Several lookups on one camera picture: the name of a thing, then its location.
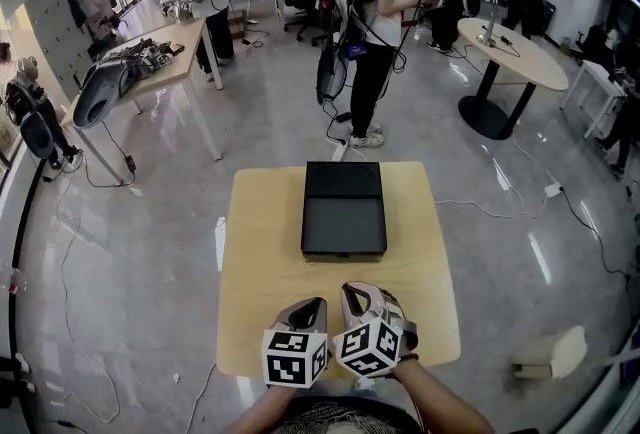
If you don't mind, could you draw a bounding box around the black floor cable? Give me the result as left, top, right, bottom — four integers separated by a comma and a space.
321, 93, 354, 144
559, 186, 632, 279

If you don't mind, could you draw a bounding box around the white floor cable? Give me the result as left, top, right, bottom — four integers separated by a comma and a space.
171, 361, 219, 434
434, 198, 549, 221

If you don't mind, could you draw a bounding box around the person's right forearm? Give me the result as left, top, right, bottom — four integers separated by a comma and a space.
389, 356, 497, 434

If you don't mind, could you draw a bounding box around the silver kettle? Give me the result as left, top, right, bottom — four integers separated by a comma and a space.
166, 0, 197, 24

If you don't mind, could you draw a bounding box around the black power cable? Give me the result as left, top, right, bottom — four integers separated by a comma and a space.
82, 118, 138, 188

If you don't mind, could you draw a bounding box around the square wooden pedestal table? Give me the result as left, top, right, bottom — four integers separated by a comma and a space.
215, 160, 463, 380

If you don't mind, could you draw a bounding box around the clothes rack with coats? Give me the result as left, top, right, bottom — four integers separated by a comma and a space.
66, 0, 122, 41

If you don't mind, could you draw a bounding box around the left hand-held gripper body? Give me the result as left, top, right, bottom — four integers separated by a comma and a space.
261, 324, 332, 390

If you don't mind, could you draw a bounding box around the metal stand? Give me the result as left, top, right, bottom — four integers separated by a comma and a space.
474, 0, 502, 49

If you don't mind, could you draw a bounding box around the round wooden table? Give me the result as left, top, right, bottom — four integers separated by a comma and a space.
456, 17, 571, 141

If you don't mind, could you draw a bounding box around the person's dark printed shirt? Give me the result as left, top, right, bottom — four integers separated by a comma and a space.
271, 393, 427, 434

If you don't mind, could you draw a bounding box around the person's left forearm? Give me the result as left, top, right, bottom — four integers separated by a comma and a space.
231, 384, 312, 434

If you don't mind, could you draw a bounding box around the white locker cabinet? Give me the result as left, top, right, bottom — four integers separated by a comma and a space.
21, 0, 94, 109

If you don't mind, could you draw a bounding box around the rectangular wooden table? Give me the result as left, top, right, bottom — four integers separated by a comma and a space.
61, 16, 224, 186

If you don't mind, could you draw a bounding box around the pile of equipment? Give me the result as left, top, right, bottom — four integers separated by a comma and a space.
106, 38, 177, 74

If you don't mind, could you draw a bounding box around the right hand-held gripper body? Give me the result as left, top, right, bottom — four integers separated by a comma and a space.
331, 290, 419, 379

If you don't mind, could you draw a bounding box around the small white table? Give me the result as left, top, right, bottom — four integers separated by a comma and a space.
559, 58, 629, 141

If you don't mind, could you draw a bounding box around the black drawer box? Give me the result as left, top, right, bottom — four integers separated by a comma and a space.
300, 160, 390, 265

